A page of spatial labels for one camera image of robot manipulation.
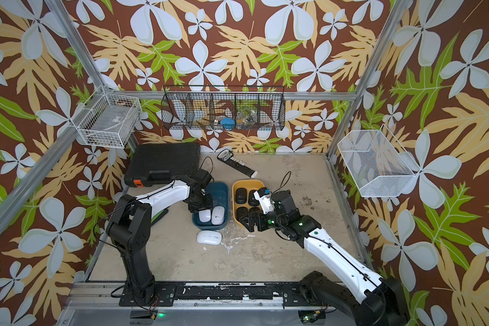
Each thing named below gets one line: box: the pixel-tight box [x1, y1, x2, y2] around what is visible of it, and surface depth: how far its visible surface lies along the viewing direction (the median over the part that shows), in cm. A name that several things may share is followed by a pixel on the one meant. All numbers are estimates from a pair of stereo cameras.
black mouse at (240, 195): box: [234, 187, 248, 205], surface depth 102 cm
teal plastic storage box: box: [192, 181, 229, 231], surface depth 93 cm
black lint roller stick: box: [217, 148, 259, 178], surface depth 117 cm
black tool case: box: [123, 142, 202, 188], surface depth 109 cm
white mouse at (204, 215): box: [198, 209, 212, 223], surface depth 92 cm
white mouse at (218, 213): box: [211, 205, 226, 226], surface depth 94 cm
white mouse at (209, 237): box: [196, 230, 223, 246], surface depth 88 cm
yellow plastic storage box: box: [232, 179, 265, 230], surface depth 100 cm
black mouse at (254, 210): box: [248, 207, 261, 214], surface depth 98 cm
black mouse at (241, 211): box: [235, 206, 248, 222], surface depth 98 cm
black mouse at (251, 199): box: [247, 189, 260, 207], surface depth 100 cm
